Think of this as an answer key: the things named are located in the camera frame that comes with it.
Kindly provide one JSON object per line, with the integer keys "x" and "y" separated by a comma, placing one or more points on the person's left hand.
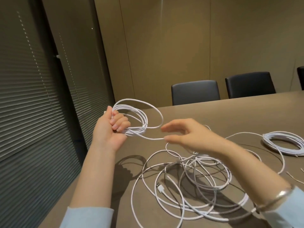
{"x": 107, "y": 135}

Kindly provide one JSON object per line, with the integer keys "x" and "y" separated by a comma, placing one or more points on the person's right hand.
{"x": 197, "y": 137}

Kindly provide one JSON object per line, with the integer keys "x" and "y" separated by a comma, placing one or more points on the person's right forearm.
{"x": 256, "y": 173}

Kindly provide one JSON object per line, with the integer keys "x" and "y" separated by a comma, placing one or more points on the person's left forearm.
{"x": 97, "y": 182}

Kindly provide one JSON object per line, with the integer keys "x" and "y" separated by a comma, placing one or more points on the dark meeting chair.
{"x": 249, "y": 84}
{"x": 301, "y": 77}
{"x": 196, "y": 92}

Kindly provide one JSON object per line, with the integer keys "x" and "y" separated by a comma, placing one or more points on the brown table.
{"x": 249, "y": 111}

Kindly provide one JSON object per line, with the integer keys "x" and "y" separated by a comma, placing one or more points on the glass partition with grey blinds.
{"x": 35, "y": 92}

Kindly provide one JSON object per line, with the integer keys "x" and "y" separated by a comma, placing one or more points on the bunch of white twist ties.
{"x": 294, "y": 176}

